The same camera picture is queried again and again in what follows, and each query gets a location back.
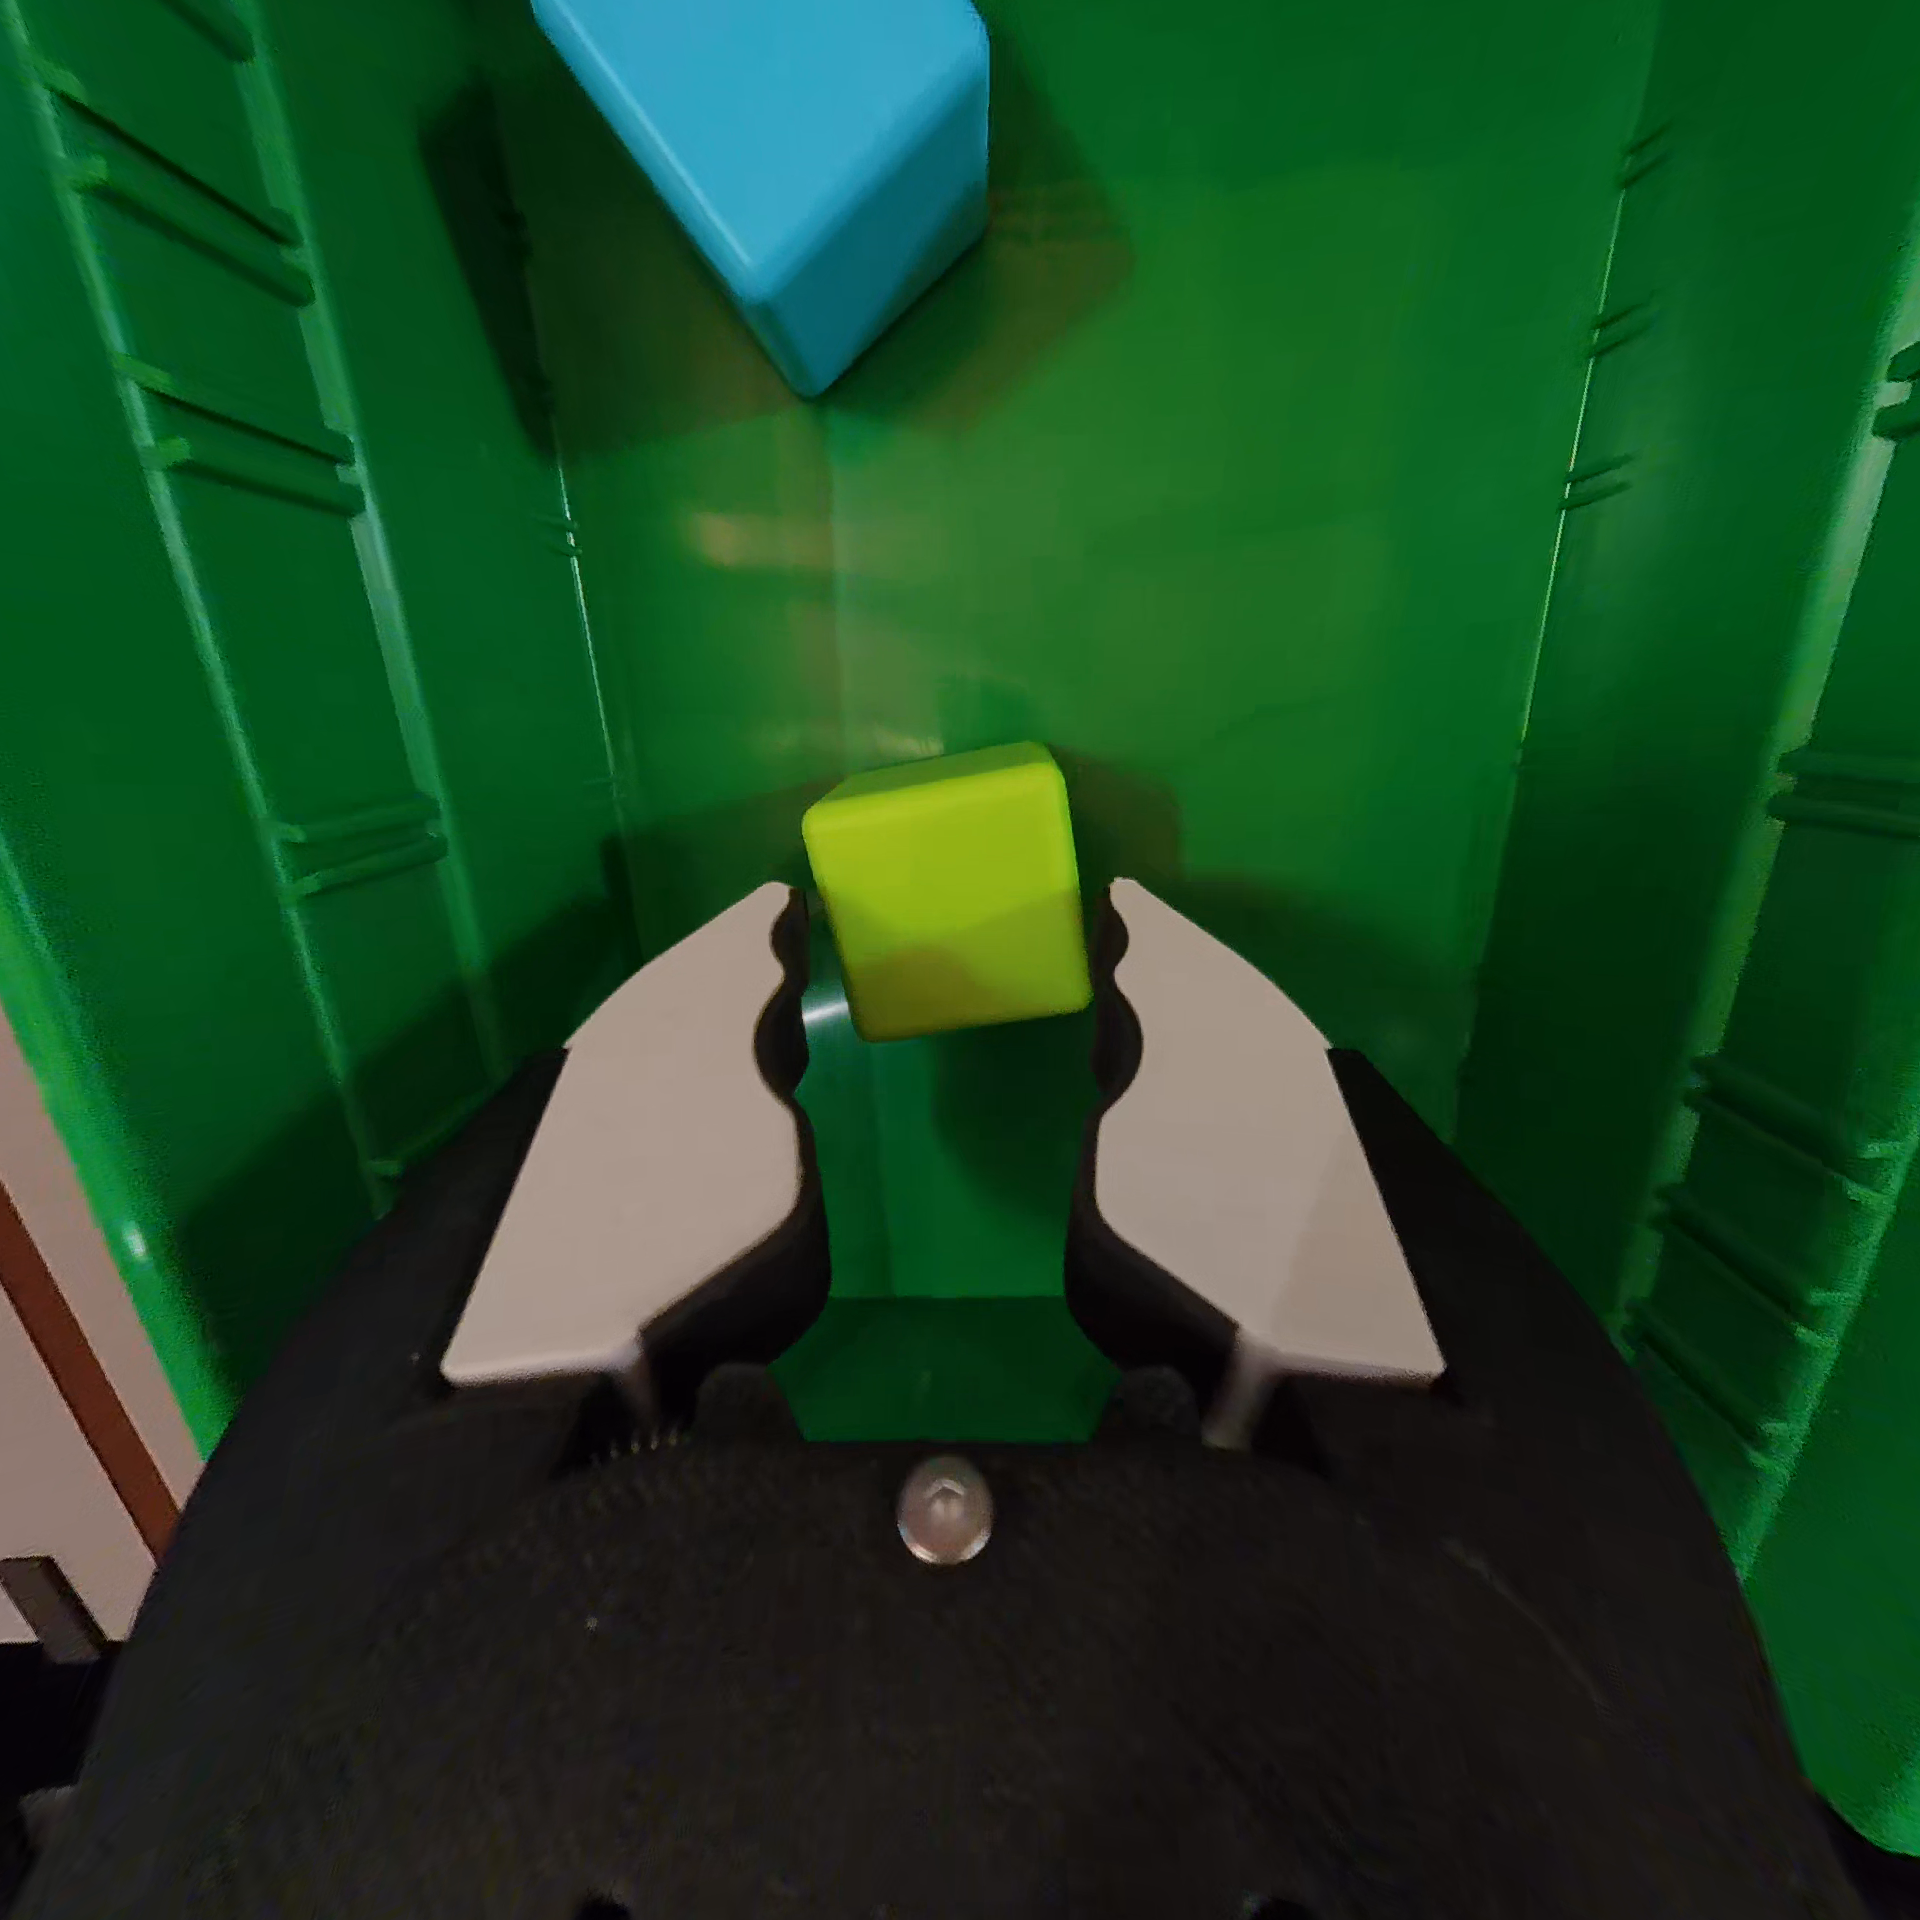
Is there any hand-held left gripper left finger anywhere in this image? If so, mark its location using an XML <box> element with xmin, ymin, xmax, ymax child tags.
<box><xmin>438</xmin><ymin>880</ymin><xmax>836</xmax><ymax>1431</ymax></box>

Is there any lime green cube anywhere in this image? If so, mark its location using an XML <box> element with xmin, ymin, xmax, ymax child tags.
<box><xmin>802</xmin><ymin>740</ymin><xmax>1095</xmax><ymax>1044</ymax></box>

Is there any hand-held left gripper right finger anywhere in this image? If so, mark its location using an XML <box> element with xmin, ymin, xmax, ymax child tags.
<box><xmin>1062</xmin><ymin>872</ymin><xmax>1450</xmax><ymax>1452</ymax></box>

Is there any blue cube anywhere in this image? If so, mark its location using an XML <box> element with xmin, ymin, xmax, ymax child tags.
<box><xmin>532</xmin><ymin>0</ymin><xmax>991</xmax><ymax>399</ymax></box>

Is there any green plastic bin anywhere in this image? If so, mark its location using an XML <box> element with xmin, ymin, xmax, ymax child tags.
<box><xmin>0</xmin><ymin>0</ymin><xmax>1920</xmax><ymax>1862</ymax></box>

